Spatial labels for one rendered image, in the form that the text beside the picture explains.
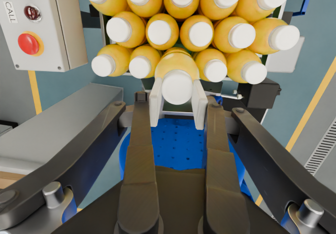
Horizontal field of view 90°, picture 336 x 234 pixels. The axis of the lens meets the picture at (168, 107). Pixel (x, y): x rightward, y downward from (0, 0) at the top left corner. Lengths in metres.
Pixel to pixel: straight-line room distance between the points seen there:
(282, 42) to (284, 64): 0.30
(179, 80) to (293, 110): 1.72
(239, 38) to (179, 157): 0.25
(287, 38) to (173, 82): 0.23
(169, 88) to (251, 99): 0.32
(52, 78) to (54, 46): 1.45
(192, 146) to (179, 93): 0.22
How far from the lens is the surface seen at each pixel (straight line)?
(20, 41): 0.41
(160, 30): 0.32
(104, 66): 0.35
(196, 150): 0.39
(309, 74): 1.81
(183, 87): 0.20
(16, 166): 0.83
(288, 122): 1.92
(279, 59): 0.65
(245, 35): 0.34
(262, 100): 0.50
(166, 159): 0.36
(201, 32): 0.32
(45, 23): 0.39
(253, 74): 0.35
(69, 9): 0.43
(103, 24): 0.47
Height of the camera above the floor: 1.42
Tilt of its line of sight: 65 degrees down
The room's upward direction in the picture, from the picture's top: 173 degrees counter-clockwise
